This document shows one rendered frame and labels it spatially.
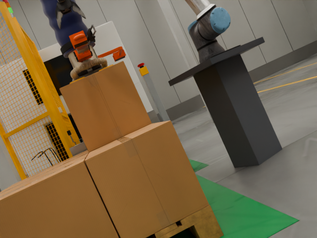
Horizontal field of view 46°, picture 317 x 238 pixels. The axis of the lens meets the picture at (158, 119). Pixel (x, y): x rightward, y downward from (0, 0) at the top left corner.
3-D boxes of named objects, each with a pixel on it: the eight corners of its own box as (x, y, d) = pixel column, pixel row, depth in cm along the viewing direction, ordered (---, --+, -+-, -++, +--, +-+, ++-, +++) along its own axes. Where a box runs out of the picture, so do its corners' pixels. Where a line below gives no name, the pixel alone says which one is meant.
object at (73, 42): (74, 49, 187) (70, 40, 187) (87, 43, 188) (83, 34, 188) (73, 45, 179) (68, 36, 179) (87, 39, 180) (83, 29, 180)
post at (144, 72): (182, 166, 350) (138, 70, 346) (189, 164, 351) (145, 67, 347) (184, 167, 343) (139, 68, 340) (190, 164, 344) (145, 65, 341)
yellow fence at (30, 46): (94, 184, 508) (29, 44, 501) (101, 181, 510) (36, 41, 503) (92, 200, 393) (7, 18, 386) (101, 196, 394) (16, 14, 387)
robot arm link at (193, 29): (209, 45, 265) (199, 23, 265) (222, 36, 249) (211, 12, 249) (193, 52, 259) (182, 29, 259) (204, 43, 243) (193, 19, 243)
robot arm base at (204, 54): (212, 60, 268) (206, 47, 268) (230, 49, 253) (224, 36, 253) (195, 66, 257) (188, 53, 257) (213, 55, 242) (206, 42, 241)
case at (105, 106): (93, 147, 271) (69, 97, 270) (142, 124, 276) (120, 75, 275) (88, 152, 212) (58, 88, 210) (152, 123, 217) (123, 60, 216)
